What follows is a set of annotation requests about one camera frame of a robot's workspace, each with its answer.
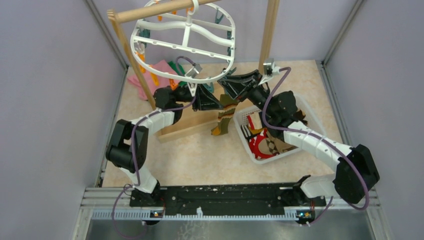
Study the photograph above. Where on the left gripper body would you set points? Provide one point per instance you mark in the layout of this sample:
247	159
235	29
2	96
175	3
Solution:
195	103

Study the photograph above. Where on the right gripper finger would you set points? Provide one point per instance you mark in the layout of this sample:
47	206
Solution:
236	90
248	78

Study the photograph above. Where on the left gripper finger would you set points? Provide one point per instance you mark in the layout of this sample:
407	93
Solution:
208	104
204	95

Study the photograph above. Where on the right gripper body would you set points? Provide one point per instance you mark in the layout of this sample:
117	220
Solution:
258	95

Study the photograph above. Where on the olive striped sock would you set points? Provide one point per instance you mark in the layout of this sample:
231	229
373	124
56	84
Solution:
227	102
223	120

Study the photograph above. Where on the white oval clip hanger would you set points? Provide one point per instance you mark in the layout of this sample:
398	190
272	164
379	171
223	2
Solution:
219	34

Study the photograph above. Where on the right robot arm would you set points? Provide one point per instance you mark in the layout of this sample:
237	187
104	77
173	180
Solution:
354	170

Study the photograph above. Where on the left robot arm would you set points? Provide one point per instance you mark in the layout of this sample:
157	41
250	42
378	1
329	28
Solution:
127	147

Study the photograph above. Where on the wooden hanger rack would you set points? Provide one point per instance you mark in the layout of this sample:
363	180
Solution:
192	122

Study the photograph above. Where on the green cloth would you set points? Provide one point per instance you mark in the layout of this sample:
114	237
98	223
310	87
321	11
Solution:
179	71

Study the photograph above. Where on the pink cloth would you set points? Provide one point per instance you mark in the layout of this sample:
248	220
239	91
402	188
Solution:
153	81

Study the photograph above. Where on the red white striped sock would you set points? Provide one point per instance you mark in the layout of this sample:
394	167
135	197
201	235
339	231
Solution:
258	140

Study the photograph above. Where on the white plastic laundry basket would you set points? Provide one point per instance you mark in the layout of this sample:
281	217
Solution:
240	121

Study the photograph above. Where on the argyle brown sock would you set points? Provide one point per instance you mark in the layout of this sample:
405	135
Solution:
273	150

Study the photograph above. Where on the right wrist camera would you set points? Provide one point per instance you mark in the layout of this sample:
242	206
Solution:
270	68

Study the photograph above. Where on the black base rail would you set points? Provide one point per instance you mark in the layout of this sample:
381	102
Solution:
230	202

